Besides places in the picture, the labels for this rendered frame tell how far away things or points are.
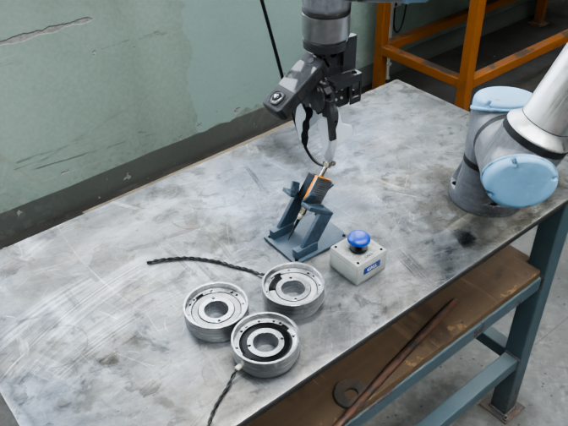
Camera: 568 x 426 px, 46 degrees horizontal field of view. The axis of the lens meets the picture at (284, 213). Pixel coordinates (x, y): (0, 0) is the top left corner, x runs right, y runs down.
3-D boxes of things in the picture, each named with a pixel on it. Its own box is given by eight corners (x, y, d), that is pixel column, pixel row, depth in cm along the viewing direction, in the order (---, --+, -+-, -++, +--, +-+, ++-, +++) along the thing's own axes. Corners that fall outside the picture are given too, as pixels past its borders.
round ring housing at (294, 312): (336, 303, 112) (337, 285, 110) (289, 333, 107) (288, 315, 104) (297, 270, 119) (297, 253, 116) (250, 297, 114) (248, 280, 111)
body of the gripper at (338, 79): (361, 105, 112) (365, 36, 104) (321, 121, 108) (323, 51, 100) (332, 88, 116) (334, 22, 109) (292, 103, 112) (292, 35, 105)
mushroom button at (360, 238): (357, 267, 115) (358, 245, 112) (341, 255, 118) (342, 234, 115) (374, 257, 117) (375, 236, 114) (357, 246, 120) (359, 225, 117)
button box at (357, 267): (357, 286, 115) (358, 265, 112) (330, 265, 120) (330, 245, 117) (390, 266, 119) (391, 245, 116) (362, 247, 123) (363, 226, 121)
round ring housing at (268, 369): (267, 319, 109) (266, 302, 107) (314, 353, 103) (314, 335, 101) (219, 355, 104) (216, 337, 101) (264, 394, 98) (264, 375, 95)
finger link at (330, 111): (342, 140, 109) (335, 88, 105) (335, 143, 108) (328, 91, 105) (324, 135, 113) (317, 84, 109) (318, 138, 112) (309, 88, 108)
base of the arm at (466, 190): (479, 166, 144) (487, 126, 138) (540, 196, 135) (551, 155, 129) (433, 192, 137) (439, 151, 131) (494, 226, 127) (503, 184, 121)
